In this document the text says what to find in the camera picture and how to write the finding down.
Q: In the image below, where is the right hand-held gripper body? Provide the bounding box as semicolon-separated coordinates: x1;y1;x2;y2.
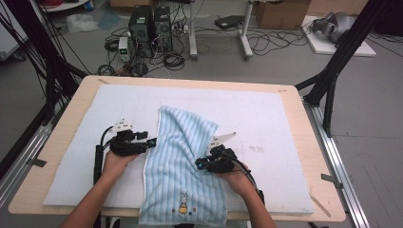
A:
202;131;240;174

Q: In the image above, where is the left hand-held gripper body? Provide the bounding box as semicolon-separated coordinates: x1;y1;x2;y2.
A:
108;118;150;158

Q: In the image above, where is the blue striped towel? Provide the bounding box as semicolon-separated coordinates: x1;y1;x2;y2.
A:
138;105;229;228

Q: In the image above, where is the person's left hand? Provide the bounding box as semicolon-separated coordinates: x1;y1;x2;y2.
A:
102;149;141;183

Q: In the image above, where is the person's right hand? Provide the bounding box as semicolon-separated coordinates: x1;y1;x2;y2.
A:
218;162;255;198

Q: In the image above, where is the white foam mat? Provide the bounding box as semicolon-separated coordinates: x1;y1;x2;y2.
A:
42;84;316;215

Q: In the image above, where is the white power supply unit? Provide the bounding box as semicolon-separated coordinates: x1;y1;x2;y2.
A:
117;36;131;63

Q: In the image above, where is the black tape piece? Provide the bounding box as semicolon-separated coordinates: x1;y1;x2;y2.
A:
26;157;48;168

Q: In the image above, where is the large black computer tower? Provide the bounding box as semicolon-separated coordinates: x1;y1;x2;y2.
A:
127;5;156;59

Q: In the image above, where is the slim black computer tower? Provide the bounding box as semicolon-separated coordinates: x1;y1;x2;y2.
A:
153;6;174;53

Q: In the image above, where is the thin wooden stick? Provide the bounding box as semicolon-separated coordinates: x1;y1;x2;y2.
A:
308;191;333;219

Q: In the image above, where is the grey tape piece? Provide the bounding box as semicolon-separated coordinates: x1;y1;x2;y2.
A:
320;173;344;190

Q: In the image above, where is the white desk leg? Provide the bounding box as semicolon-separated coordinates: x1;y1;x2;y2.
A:
239;0;255;60
187;0;200;61

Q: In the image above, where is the clear plastic bag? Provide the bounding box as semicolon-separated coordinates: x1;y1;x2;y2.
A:
65;12;100;34

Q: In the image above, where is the black flat device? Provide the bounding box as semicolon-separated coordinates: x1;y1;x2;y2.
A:
214;14;245;30

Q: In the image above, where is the white floor board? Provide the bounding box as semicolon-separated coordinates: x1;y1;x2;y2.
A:
300;14;377;58

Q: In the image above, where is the brown cardboard box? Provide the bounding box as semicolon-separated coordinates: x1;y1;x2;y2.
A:
255;0;312;30

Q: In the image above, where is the grey headset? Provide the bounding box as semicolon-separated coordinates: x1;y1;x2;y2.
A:
311;11;357;44

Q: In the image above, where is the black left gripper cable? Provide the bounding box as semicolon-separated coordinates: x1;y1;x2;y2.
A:
92;125;116;185

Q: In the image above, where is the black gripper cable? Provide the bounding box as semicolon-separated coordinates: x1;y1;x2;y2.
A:
233;159;266;204
92;125;116;185

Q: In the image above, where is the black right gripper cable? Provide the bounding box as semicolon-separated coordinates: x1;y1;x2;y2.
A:
233;159;266;204

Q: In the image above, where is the coiled black cable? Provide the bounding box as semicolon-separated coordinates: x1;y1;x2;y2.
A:
163;51;186;71

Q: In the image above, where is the aluminium rail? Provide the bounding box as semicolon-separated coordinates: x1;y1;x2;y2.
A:
0;104;62;207
302;100;371;228

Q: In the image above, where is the black metal frame stand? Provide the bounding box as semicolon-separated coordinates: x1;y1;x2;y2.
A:
294;0;394;138
0;0;90;125

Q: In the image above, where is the tangle of floor cables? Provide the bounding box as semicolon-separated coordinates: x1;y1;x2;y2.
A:
246;26;316;57

